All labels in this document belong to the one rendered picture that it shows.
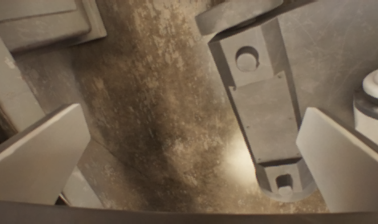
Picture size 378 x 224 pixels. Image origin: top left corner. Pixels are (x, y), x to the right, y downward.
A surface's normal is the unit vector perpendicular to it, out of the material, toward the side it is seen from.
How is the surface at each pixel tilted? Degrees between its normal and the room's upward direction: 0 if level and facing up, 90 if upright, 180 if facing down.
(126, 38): 0
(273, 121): 0
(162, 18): 0
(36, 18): 90
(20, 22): 90
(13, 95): 90
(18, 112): 90
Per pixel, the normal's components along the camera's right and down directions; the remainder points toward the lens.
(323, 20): -0.28, 0.50
